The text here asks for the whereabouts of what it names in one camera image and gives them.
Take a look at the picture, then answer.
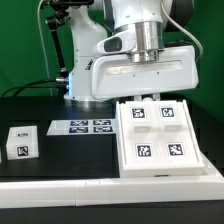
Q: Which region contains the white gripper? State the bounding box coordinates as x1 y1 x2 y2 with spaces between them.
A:
91 46 199 99

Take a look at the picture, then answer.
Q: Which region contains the white cabinet body box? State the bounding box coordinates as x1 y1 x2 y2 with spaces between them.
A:
116 101 205 178

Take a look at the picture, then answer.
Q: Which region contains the white cabinet door with tag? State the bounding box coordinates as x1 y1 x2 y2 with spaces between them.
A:
155 101 197 164

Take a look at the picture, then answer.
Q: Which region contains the white cabinet top block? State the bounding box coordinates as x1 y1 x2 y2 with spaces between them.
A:
6 126 39 160

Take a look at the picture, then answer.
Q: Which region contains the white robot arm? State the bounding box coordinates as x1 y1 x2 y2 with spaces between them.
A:
49 0 203 102

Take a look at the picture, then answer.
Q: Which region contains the white base tag plate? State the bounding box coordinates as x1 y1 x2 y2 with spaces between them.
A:
47 119 116 136

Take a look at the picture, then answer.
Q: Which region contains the white L-shaped obstacle fence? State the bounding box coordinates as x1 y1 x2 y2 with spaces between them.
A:
0 146 224 208

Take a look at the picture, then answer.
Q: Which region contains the black camera stand pole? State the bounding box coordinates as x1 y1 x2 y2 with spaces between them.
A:
46 0 69 96

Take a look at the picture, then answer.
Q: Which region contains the black cable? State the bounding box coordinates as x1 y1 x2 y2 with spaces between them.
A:
0 78 69 98

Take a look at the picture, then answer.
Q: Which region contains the white cable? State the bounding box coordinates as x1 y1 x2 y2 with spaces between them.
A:
37 0 54 97

